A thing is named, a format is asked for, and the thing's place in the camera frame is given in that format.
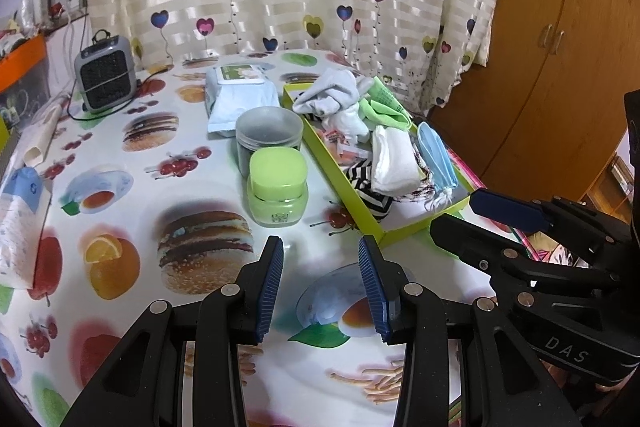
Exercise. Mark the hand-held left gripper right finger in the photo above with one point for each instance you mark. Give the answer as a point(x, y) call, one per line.
point(372, 292)

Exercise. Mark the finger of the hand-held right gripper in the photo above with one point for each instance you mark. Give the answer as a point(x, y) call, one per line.
point(505, 209)
point(465, 242)

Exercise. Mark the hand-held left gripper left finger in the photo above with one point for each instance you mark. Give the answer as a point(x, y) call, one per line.
point(270, 292)

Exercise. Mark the yellow-green cardboard box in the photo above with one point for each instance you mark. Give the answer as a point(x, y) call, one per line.
point(425, 221)

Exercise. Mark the blue face mask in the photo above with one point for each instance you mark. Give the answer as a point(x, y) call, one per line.
point(435, 152)

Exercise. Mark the white towel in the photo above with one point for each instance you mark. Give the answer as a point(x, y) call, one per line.
point(395, 162)

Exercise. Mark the red printed white cloth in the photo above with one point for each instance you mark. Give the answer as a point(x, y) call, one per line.
point(347, 149)

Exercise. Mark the green sock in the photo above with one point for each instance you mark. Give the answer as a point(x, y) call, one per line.
point(387, 104)

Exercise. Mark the white sock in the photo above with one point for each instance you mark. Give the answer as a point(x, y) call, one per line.
point(345, 124)

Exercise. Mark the grey-white sock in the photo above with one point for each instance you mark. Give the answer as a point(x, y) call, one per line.
point(330, 89)

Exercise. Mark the person's right hand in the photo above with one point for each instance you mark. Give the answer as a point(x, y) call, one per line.
point(575, 374)

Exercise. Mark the colourful printed cloth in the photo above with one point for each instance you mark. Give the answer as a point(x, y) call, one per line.
point(555, 252)

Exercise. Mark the brown wooden wardrobe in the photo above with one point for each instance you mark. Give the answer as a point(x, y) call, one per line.
point(550, 107)

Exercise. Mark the light green jar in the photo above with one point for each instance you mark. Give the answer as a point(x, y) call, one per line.
point(277, 177)

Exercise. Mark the clear round plastic container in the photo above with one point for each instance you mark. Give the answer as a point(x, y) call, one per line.
point(267, 129)

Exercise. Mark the food print tablecloth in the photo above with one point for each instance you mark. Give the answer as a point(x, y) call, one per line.
point(150, 147)

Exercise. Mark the blue wet wipes pack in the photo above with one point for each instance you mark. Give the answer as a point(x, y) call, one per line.
point(235, 107)

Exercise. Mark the white blue tissue pack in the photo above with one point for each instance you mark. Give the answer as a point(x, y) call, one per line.
point(20, 227)

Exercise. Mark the small grey heater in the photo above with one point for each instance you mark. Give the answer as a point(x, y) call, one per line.
point(105, 77)

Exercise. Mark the green storage box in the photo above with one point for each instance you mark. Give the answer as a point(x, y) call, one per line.
point(4, 132)

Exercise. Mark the orange lidded container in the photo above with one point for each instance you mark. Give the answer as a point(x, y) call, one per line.
point(25, 57)

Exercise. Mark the pile of small household things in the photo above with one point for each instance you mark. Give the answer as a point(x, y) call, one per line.
point(20, 24)

